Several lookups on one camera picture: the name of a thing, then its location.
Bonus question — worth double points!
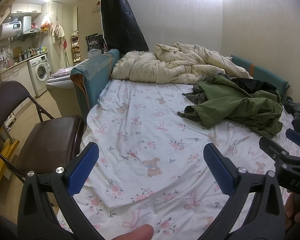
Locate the olive green pants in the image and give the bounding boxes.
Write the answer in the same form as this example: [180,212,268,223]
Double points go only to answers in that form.
[178,75,283,137]

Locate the person's right hand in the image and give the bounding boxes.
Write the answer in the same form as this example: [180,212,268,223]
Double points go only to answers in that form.
[284,191,300,230]

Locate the person's left hand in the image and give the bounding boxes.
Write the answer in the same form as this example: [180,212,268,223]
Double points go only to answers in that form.
[113,224,154,240]

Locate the dark grey clothes pile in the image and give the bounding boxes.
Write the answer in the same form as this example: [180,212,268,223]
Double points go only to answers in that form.
[282,96,300,134]

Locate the black garment on bed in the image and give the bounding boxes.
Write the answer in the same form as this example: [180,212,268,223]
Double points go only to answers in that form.
[231,77,279,96]

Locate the yellow wooden stool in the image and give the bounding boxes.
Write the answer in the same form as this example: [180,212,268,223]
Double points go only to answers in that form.
[0,125,20,182]

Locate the cream crumpled duvet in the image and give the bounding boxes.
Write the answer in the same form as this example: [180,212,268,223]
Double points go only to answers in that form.
[111,42,251,85]

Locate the white kitchen counter cabinet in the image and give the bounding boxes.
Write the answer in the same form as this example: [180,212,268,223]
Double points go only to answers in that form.
[0,61,36,98]

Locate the white washing machine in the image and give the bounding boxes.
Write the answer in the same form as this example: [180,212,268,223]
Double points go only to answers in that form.
[27,53,51,98]

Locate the black poster sign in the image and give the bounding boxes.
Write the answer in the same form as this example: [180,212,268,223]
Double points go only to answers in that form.
[85,33,104,59]

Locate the white water heater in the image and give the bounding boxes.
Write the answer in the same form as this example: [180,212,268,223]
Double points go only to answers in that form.
[0,15,33,40]

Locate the dark hanging curtain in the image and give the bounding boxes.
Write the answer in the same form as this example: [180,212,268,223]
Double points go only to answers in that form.
[101,0,149,54]

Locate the white upper wall cabinet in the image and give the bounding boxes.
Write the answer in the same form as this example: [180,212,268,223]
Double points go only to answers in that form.
[11,3,42,14]

